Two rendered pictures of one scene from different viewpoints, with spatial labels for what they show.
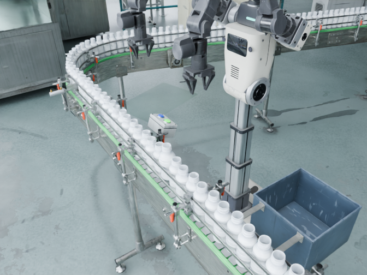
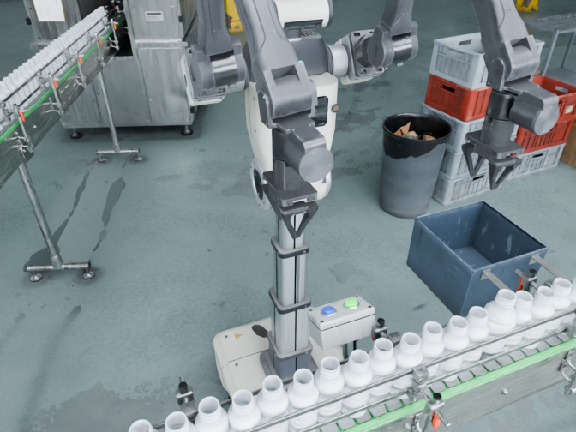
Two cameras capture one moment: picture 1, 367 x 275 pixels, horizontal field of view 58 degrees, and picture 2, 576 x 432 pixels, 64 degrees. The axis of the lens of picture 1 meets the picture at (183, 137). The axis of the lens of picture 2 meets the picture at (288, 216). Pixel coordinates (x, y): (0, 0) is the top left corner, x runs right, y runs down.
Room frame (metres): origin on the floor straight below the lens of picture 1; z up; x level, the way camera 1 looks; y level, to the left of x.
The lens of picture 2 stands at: (1.40, 0.86, 1.90)
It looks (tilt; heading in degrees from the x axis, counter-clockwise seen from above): 35 degrees down; 282
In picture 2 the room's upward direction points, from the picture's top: straight up
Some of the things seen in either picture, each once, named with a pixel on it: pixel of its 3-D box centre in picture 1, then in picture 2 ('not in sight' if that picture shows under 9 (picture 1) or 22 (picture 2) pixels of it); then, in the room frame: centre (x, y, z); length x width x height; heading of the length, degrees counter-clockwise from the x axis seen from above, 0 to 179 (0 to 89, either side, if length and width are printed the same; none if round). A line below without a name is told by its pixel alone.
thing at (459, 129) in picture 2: not in sight; (470, 119); (0.73, -2.50, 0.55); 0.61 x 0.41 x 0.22; 41
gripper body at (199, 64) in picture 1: (199, 62); (496, 131); (1.16, -0.06, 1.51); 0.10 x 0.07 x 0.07; 123
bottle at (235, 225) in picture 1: (235, 232); not in sight; (0.74, -0.17, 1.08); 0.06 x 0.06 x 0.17
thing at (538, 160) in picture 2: not in sight; (516, 152); (0.21, -2.97, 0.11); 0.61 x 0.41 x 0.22; 36
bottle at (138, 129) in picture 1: (140, 141); (405, 364); (1.28, 0.20, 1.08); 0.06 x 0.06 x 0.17
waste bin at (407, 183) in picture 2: not in sight; (410, 167); (1.13, -2.11, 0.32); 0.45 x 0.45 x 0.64
